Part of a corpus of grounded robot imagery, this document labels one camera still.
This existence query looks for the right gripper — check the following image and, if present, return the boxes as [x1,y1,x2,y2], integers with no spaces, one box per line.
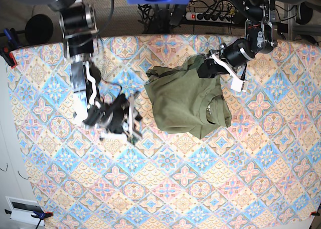
[100,91,142,141]

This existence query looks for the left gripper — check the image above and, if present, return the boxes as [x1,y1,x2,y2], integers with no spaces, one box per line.
[197,45,245,81]

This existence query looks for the olive green t-shirt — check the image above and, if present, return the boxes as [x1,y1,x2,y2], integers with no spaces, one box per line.
[144,55,232,139]

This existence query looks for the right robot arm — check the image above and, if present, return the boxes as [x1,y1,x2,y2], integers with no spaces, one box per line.
[17,0,142,144]

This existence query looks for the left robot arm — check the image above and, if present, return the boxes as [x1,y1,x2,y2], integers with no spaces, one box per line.
[197,0,306,92]

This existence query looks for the white power strip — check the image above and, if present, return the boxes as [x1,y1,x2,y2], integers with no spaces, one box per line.
[185,12,234,24]

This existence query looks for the patterned tablecloth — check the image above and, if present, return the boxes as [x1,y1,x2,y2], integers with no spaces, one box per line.
[7,35,320,228]

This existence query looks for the black round stool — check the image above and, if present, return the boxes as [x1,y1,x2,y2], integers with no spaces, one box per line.
[25,14,54,46]

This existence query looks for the blue red clamp lower left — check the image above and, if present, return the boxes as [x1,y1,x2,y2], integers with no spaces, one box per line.
[5,209,53,228]

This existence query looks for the blue red clamp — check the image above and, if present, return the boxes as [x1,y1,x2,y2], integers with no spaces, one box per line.
[1,28,18,68]
[5,209,53,228]

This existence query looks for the white floor outlet box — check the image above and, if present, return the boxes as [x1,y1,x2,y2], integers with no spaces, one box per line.
[6,196,42,225]

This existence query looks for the blue red clamp upper left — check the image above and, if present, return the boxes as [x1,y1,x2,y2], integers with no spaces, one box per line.
[1,28,18,68]

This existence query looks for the red clamp lower right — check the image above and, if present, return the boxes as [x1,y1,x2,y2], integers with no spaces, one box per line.
[310,211,320,216]

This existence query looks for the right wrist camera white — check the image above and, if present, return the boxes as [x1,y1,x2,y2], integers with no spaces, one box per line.
[127,135,141,146]

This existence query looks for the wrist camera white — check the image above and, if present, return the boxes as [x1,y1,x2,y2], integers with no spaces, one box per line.
[127,135,141,146]
[231,78,249,92]

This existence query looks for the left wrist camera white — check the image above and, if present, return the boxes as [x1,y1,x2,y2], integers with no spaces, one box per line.
[231,78,249,92]

